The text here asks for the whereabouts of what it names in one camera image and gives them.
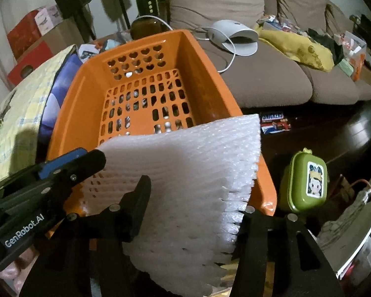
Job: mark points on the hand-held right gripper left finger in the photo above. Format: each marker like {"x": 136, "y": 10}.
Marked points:
{"x": 139, "y": 210}

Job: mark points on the yellow checked tablecloth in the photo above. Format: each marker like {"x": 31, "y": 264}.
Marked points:
{"x": 24, "y": 114}

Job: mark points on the brown sofa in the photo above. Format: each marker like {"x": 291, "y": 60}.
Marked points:
{"x": 266, "y": 80}

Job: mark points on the red patterned gift box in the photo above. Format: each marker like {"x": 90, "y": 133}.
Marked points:
{"x": 23, "y": 35}

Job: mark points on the orange plastic basket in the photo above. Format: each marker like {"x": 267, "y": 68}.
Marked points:
{"x": 204, "y": 68}

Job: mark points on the white domed lamp device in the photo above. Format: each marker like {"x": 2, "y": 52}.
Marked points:
{"x": 232, "y": 29}

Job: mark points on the blue red snack box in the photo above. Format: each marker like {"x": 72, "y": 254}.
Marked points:
{"x": 275, "y": 123}

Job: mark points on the orange white gift bag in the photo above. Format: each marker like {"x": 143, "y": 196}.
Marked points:
{"x": 355, "y": 58}

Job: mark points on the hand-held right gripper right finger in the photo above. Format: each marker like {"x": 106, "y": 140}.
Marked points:
{"x": 250, "y": 238}

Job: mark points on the small white printed box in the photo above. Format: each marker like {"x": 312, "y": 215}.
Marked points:
{"x": 48, "y": 20}

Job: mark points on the green black portable radio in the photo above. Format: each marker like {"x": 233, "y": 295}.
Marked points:
{"x": 147, "y": 6}

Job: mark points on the green lunch box with sticker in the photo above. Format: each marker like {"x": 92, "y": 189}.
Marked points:
{"x": 300, "y": 198}

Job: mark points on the dark brown wooden box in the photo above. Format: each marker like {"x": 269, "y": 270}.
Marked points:
{"x": 147, "y": 27}

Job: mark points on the white picture box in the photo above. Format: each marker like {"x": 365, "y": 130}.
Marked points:
{"x": 88, "y": 51}

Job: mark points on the pile of snack packets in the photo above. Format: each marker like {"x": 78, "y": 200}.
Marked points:
{"x": 281, "y": 24}

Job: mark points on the dark wooden cabinet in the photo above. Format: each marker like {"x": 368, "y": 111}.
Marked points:
{"x": 368, "y": 26}

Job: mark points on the white foam net sheet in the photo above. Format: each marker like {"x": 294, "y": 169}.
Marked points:
{"x": 188, "y": 191}

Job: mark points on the brown cardboard box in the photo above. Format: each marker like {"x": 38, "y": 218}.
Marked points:
{"x": 65, "y": 34}

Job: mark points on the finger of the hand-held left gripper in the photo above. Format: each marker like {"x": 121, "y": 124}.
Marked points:
{"x": 61, "y": 159}
{"x": 86, "y": 162}

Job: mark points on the glossy paper bag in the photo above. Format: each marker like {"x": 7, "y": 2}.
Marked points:
{"x": 352, "y": 232}

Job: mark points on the dark green cloth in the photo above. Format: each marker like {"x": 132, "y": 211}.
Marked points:
{"x": 327, "y": 45}

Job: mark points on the yellow cloth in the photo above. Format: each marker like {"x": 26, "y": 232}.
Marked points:
{"x": 306, "y": 52}

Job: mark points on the red box with oval label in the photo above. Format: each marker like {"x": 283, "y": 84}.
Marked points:
{"x": 31, "y": 62}

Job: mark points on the large beige sofa cushion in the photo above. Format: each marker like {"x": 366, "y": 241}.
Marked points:
{"x": 216, "y": 0}

